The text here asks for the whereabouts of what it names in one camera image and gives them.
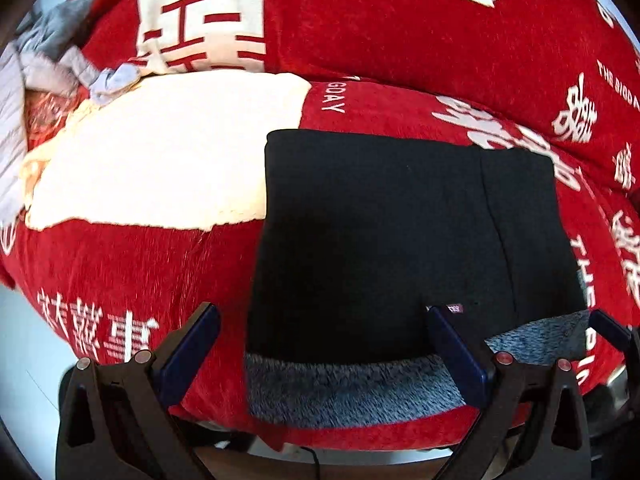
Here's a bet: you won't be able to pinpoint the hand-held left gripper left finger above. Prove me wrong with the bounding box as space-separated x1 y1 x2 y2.
54 302 222 480

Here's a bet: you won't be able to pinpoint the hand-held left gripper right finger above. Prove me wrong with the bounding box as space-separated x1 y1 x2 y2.
426 306 594 480

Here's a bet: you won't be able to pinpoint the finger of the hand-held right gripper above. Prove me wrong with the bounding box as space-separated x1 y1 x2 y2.
588 309 640 361

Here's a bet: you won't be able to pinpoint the black pants with grey lining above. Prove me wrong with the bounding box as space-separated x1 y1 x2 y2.
244 129 592 432

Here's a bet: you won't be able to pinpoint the red printed blanket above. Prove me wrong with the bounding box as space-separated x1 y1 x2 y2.
0 72 640 452

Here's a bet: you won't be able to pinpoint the orange patterned cloth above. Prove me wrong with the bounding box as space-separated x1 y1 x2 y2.
24 85 87 153

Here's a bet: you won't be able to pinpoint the grey striped cloth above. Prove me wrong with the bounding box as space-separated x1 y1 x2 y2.
0 42 30 222

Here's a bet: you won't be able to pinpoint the red printed quilt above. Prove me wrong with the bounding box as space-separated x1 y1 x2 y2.
65 0 640 193

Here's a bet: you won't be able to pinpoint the grey clothing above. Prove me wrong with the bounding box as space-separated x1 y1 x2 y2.
14 0 142 107

